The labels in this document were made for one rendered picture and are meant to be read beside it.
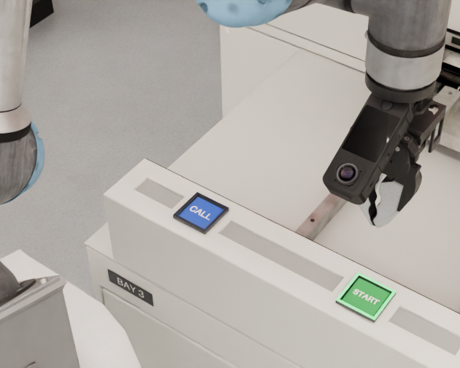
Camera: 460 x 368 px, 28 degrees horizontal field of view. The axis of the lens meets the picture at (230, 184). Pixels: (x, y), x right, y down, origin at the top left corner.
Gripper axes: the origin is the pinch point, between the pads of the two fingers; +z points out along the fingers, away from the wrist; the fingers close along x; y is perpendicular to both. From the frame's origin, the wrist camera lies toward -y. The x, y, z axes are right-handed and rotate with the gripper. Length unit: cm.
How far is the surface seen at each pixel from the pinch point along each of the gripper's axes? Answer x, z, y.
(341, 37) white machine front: 37, 23, 59
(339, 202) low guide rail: 17.0, 26.5, 24.2
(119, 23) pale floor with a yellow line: 168, 111, 133
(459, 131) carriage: 8, 23, 46
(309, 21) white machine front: 44, 22, 59
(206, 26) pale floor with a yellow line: 141, 111, 150
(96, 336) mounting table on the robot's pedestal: 32.5, 28.7, -16.3
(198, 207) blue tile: 26.9, 14.3, 1.4
